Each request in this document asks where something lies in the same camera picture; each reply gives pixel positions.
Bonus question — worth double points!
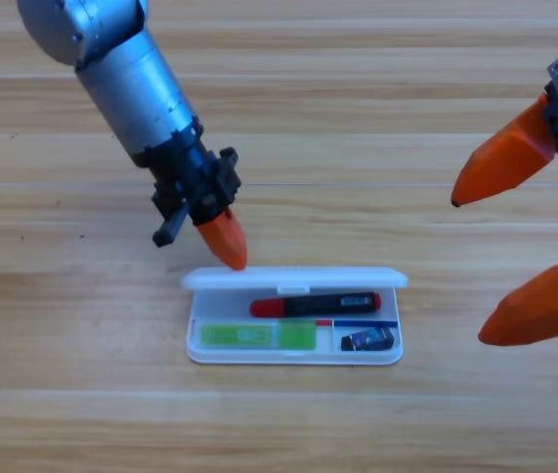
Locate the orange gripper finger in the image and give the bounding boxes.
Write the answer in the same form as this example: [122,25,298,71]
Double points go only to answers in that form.
[477,251,558,347]

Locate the white Unitree pencil case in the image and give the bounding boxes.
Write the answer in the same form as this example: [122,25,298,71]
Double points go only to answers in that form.
[180,265,409,367]

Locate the green highlighter pen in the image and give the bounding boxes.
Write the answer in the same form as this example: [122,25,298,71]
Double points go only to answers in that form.
[199,318,318,352]

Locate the red and black marker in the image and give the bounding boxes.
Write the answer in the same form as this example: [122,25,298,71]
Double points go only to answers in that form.
[248,291,383,319]

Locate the black and blue eraser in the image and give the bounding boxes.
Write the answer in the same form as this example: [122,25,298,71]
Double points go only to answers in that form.
[340,328,396,353]

